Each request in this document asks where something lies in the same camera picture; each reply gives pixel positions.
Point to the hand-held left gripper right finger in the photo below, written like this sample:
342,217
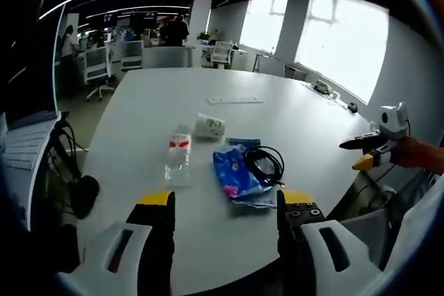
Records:
305,240

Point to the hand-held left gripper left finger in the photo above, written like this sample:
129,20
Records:
142,240

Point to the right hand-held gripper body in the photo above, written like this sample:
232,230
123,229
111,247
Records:
392,125

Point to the clear plastic water bottle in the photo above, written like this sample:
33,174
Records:
179,156

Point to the blue plastic packet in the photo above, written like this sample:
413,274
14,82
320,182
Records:
239,174

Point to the white paper cup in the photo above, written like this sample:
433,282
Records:
209,127

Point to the black computer mouse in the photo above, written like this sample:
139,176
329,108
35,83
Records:
353,106

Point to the white device on table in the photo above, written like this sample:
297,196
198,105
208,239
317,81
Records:
324,86

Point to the black round base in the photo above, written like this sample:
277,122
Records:
84,196

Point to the white table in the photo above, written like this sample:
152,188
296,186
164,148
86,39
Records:
243,115

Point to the white power strip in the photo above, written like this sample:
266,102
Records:
234,100

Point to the laptop computer at left edge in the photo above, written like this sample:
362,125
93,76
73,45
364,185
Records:
24,157

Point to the white office chair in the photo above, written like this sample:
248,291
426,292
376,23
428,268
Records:
98,71
131,54
222,53

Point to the green potted plant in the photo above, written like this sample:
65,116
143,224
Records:
204,36

